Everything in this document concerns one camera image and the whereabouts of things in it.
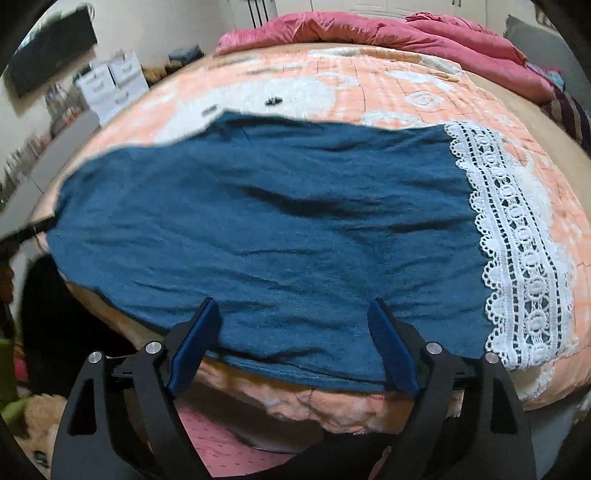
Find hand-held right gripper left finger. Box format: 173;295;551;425
50;298;222;480

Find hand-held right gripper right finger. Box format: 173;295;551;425
367;298;539;480

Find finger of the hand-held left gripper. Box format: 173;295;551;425
0;216;58;250

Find blue pants with lace hem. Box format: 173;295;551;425
46;111;578;393

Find small desk clutter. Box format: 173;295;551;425
0;88;63;197

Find grey desk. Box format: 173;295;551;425
0;111;101;213

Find pink dotted cloth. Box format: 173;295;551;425
178;406;305;478

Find white drawer unit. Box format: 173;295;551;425
76;50;149;126

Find brown cloth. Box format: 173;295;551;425
141;62;178;86

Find dark clothes pile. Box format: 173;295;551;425
168;45;205;65

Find striped cloth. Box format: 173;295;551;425
542;88;591;155

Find pink duvet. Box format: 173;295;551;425
215;11;557;104

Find grey pillow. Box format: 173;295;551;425
503;14;591;102

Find black wall television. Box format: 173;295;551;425
7;4;99;99

